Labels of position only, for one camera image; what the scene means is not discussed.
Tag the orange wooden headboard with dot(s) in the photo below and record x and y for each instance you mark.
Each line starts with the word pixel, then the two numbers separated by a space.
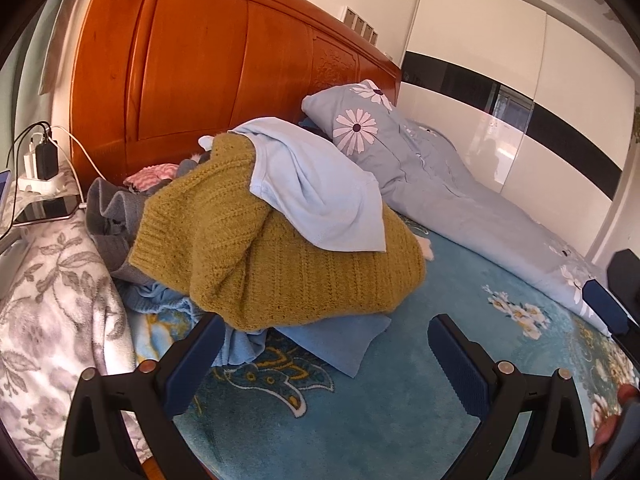
pixel 152 76

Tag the white black-striped wardrobe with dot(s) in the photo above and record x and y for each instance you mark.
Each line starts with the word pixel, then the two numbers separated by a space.
pixel 539 98

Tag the pink white patterned garment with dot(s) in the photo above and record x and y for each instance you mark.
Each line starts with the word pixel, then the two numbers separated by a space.
pixel 150 176

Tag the person's right hand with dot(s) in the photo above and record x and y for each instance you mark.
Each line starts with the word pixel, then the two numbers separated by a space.
pixel 607 429

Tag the teal floral bed blanket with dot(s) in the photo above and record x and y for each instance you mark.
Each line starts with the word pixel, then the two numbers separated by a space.
pixel 289 415

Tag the mustard yellow knit sweater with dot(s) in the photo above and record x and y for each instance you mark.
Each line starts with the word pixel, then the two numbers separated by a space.
pixel 203 235

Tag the tablet on nightstand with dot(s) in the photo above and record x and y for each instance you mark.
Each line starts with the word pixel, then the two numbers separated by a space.
pixel 53 209

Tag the white power strip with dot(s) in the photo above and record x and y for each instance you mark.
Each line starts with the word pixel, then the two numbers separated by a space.
pixel 29 182

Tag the light blue printed t-shirt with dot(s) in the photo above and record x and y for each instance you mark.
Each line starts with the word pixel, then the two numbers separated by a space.
pixel 327 198

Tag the wall switch panel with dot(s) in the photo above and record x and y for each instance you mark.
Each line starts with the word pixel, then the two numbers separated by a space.
pixel 356 23

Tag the black power adapter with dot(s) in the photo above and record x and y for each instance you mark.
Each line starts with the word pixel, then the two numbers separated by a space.
pixel 46 154

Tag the blue floral duvet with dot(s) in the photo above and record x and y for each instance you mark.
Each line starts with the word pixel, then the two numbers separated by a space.
pixel 422 176

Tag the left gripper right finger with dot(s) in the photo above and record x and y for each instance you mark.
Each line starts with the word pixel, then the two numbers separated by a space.
pixel 554 444

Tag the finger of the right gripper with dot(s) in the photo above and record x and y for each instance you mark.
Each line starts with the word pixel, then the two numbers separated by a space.
pixel 606 306

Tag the grey floral white blanket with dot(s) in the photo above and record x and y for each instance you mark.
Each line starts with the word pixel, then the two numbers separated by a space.
pixel 61 315

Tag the grey knit garment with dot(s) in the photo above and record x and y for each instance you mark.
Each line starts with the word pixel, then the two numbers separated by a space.
pixel 113 217

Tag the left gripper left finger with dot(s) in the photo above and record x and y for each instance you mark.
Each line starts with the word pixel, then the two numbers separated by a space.
pixel 96 442

